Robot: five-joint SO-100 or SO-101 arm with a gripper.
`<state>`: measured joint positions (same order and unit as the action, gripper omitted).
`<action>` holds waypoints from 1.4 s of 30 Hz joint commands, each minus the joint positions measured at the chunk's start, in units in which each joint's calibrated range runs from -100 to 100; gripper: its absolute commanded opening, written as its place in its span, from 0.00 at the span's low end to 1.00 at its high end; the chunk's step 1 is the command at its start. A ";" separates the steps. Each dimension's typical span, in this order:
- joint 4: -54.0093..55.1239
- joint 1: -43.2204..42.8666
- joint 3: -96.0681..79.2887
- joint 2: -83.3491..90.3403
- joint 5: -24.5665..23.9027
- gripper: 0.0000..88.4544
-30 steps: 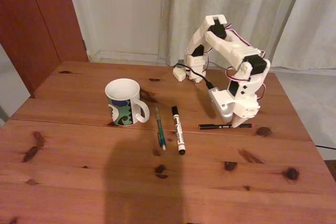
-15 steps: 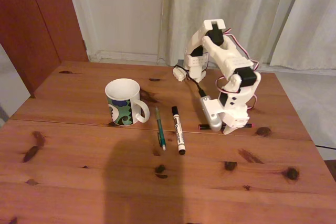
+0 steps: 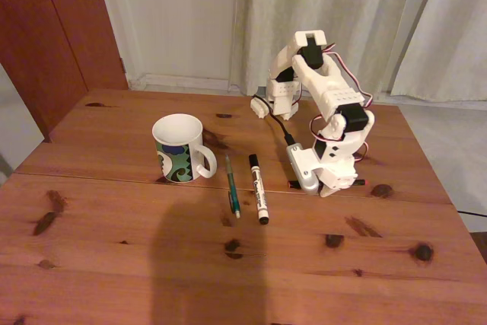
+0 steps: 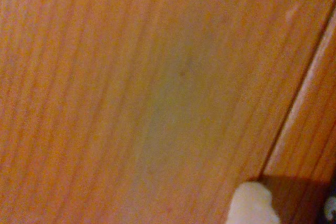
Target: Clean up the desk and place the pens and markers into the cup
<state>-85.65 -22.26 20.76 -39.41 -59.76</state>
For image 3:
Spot black camera cable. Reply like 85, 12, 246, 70
262, 106, 297, 148

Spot silver camera box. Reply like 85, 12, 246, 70
285, 143, 320, 196

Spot brown wooden cabinet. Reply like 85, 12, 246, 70
0, 0, 129, 143

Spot narrow white curtain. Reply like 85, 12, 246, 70
387, 0, 487, 104

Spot white whiteboard marker black cap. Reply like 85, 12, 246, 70
248, 154, 269, 226

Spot white mug green blue pattern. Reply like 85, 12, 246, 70
151, 113, 218, 185

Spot green mechanical pencil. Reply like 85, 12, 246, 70
224, 153, 242, 220

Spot black pen red ends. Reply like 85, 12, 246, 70
288, 178, 371, 190

